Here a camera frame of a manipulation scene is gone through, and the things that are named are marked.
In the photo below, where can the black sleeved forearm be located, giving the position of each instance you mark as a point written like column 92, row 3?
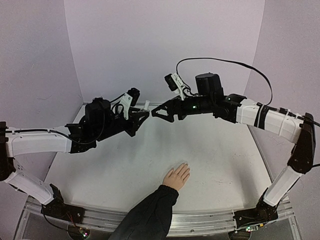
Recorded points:
column 150, row 219

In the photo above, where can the white nail polish cap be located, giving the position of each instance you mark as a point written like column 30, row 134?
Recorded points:
column 146, row 105

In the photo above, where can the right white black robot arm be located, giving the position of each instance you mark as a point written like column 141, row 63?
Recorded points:
column 297, row 129

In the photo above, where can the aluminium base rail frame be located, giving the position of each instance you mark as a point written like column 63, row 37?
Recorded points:
column 207, row 225

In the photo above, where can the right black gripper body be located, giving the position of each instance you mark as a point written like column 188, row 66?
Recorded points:
column 176, row 110

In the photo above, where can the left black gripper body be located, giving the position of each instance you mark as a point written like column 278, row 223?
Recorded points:
column 108, row 130

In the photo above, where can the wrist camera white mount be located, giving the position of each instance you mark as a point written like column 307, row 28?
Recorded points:
column 129, row 99
column 177, row 85

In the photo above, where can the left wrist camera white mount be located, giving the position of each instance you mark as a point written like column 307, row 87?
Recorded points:
column 129, row 99

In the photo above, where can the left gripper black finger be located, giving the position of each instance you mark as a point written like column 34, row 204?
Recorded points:
column 137, row 114
column 137, row 122

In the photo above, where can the person's bare hand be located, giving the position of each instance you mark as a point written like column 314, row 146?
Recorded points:
column 177, row 178

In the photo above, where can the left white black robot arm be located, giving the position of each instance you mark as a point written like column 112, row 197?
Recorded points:
column 17, row 141

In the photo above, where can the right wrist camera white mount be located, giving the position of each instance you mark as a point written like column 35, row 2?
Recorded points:
column 177, row 85

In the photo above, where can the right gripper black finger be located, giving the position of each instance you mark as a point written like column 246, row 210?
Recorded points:
column 169, row 105
column 169, row 117

